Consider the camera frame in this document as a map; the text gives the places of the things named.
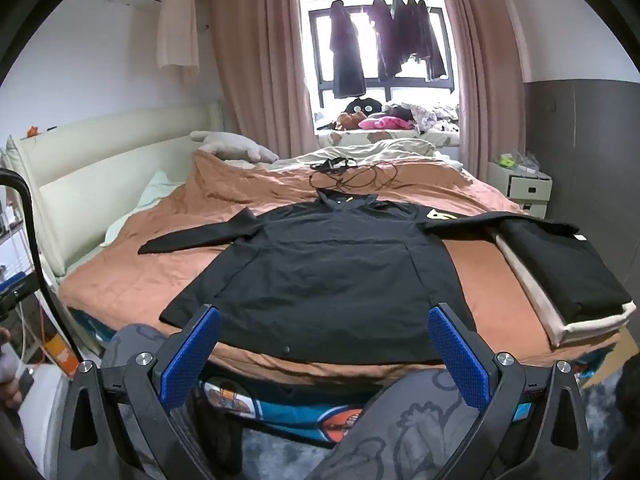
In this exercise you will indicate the brown blanket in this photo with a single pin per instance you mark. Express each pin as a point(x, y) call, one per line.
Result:
point(150, 270)

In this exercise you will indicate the window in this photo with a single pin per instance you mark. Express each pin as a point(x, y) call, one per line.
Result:
point(320, 40)

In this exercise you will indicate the person's left hand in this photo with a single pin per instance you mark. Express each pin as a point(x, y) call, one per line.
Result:
point(9, 395)

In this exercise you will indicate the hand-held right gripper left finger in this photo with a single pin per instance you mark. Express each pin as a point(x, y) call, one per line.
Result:
point(192, 360)

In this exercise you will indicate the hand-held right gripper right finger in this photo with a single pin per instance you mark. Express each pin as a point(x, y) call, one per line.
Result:
point(457, 360)

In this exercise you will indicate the hanging beige towel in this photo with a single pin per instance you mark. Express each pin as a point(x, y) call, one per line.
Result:
point(177, 25)

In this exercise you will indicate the grey plush toy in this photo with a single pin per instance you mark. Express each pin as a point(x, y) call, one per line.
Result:
point(230, 145)

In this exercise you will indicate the white nightstand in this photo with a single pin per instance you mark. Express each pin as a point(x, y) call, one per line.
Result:
point(520, 187)

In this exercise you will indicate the pink curtain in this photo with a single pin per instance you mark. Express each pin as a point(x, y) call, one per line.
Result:
point(260, 60)
point(485, 60)

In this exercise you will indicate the black plush toy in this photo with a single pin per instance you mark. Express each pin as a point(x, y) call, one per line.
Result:
point(364, 106)

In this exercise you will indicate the folded black garment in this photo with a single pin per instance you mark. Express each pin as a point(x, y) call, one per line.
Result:
point(555, 270)

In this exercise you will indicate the small orange object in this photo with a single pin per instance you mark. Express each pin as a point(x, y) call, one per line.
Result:
point(33, 131)

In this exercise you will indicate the hanging dark garment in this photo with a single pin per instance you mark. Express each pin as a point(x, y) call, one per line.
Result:
point(345, 55)
point(384, 40)
point(422, 40)

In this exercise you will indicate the brown plush toy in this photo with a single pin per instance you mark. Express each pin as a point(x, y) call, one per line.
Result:
point(350, 121)

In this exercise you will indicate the black jacket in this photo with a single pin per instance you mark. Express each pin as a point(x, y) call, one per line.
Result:
point(325, 270)

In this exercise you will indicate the person's dark printed pants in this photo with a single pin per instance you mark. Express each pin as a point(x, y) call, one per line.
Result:
point(400, 435)

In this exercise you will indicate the patterned white cloth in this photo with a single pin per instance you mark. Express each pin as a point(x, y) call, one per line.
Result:
point(435, 115)

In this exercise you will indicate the pink cloth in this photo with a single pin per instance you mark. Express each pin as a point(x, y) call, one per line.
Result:
point(382, 123)

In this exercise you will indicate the grey wardrobe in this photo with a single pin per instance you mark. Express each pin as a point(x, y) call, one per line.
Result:
point(590, 160)

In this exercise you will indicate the cream padded headboard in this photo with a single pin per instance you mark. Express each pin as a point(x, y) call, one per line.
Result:
point(100, 160)

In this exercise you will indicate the light green pillow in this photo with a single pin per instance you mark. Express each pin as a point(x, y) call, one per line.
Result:
point(150, 195)

